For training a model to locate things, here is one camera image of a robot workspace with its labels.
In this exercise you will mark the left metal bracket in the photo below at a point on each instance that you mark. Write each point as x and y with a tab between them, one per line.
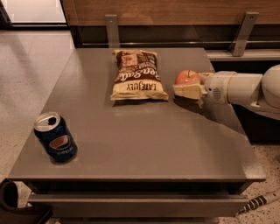
112	30

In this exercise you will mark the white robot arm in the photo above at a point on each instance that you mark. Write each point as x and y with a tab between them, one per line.
259	93

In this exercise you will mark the black object on floor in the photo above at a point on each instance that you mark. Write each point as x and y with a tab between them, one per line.
11	213

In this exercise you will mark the brown chips bag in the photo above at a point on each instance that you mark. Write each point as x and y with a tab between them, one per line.
137	77

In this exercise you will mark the blue pepsi can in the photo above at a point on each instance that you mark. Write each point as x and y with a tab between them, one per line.
51	130

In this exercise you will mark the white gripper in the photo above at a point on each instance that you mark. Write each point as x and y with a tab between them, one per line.
215	86

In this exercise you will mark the right metal bracket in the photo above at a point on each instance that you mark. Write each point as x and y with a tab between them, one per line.
239	44

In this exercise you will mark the metal bracket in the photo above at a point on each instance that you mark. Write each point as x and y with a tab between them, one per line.
112	30
239	44

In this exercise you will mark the red apple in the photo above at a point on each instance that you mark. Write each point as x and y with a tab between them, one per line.
187	77

